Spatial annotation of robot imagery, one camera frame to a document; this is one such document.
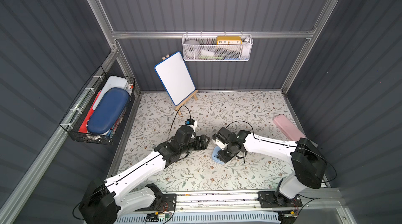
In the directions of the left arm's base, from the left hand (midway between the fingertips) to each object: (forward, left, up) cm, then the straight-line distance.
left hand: (206, 140), depth 77 cm
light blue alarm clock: (-3, -5, -12) cm, 14 cm away
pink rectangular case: (+15, -52, -14) cm, 56 cm away
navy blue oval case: (+6, +43, +16) cm, 47 cm away
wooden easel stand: (+29, +18, -9) cm, 35 cm away
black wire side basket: (-1, +53, +19) cm, 56 cm away
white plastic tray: (+23, +47, +19) cm, 56 cm away
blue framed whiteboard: (+34, +17, +12) cm, 40 cm away
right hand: (-3, -10, -12) cm, 15 cm away
